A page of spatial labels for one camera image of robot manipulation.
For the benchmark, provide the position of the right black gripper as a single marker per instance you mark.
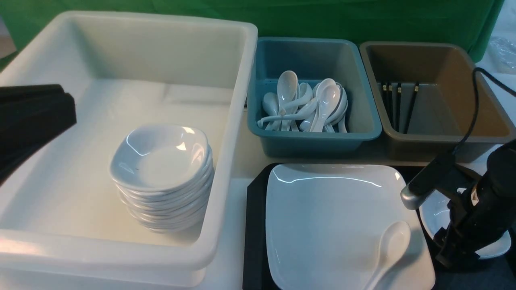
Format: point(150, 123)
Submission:
point(485, 213)

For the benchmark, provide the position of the small white square bowl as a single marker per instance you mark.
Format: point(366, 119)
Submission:
point(434, 215)

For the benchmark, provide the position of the white ceramic soup spoon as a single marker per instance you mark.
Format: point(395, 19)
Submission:
point(393, 245)

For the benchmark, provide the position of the black chopstick gold band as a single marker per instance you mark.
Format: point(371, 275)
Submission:
point(390, 104)
point(398, 106)

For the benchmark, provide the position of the large white square plate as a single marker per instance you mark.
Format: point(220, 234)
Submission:
point(324, 223)

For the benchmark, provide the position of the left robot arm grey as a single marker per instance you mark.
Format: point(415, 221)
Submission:
point(31, 116)

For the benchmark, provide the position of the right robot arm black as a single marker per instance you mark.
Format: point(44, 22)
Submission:
point(451, 179)

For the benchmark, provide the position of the brown plastic bin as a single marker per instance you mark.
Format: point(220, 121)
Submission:
point(445, 102)

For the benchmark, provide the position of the black chopstick in bin right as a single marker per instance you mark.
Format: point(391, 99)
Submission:
point(411, 107)

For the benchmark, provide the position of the black chopstick in bin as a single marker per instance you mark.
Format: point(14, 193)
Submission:
point(384, 97)
point(411, 107)

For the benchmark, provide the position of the black chopstick in bin left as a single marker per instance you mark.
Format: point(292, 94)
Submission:
point(384, 97)

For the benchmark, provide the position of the clear plastic bag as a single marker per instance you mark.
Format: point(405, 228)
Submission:
point(503, 53)

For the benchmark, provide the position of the green backdrop cloth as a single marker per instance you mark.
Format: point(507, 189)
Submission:
point(465, 23)

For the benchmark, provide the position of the white spoon upright right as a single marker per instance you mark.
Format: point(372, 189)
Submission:
point(328, 100)

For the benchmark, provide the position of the white spoon upright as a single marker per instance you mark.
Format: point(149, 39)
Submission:
point(286, 90)
point(328, 100)

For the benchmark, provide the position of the white spoon lying across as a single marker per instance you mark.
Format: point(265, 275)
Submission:
point(303, 113)

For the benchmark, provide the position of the black serving tray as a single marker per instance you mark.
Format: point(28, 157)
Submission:
point(492, 274)

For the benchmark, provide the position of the teal plastic bin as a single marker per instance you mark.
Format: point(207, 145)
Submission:
point(313, 60)

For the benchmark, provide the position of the white spoon upright left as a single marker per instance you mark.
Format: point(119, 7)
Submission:
point(286, 90)

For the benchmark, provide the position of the stack of white bowls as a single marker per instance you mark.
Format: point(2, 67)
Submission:
point(173, 211)

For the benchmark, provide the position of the top white bowl of stack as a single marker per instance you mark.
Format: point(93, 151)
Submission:
point(161, 157)

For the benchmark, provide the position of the large white plastic tub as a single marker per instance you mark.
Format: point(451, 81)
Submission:
point(63, 225)

